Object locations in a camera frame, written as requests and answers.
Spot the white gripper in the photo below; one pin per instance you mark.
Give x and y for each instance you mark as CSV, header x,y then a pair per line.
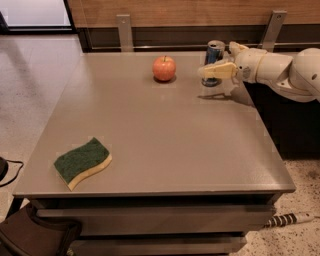
x,y
252,64

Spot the blue silver redbull can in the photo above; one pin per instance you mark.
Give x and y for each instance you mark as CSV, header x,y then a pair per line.
x,y
214,53

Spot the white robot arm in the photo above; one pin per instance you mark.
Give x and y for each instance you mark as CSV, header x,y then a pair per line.
x,y
294,77

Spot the green yellow sponge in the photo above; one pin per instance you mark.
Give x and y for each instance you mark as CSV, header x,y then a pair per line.
x,y
82,162

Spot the red apple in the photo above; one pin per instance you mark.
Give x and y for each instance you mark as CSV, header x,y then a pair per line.
x,y
164,68

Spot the upper grey drawer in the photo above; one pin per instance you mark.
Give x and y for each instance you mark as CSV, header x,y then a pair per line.
x,y
166,220

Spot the grey drawer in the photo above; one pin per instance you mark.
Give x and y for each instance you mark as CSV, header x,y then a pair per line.
x,y
159,246
166,220

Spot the lower grey drawer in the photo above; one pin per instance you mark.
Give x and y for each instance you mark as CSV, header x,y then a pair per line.
x,y
159,246

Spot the black round object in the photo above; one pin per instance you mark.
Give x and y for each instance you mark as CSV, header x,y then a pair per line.
x,y
3,168

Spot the dark chair seat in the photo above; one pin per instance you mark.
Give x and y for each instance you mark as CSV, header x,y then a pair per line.
x,y
26,234

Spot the right metal bracket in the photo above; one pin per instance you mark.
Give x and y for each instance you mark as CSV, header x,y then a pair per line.
x,y
273,29

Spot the metal bracket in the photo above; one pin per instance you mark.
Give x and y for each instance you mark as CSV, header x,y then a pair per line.
x,y
125,32
273,29

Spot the left metal bracket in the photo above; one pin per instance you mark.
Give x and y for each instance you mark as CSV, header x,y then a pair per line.
x,y
125,32

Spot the metal rail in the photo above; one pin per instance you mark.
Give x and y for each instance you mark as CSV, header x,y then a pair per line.
x,y
279,47

